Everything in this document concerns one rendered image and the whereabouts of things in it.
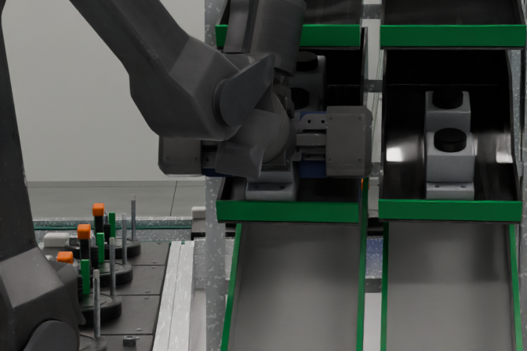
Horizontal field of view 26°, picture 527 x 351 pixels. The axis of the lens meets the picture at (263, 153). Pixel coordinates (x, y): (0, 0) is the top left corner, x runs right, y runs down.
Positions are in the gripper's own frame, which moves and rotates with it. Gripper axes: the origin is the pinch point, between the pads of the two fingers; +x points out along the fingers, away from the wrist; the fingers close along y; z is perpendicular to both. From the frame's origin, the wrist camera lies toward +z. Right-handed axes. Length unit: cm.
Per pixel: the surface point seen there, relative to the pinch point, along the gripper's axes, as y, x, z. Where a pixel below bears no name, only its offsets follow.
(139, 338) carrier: 22, 44, -18
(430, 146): -14.6, 1.5, 0.6
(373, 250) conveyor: -6, 131, -1
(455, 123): -17.1, 7.7, 3.9
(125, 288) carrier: 31, 74, -11
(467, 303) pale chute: -18.6, 13.3, -13.5
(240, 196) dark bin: 3.3, 3.7, -3.9
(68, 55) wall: 321, 984, 244
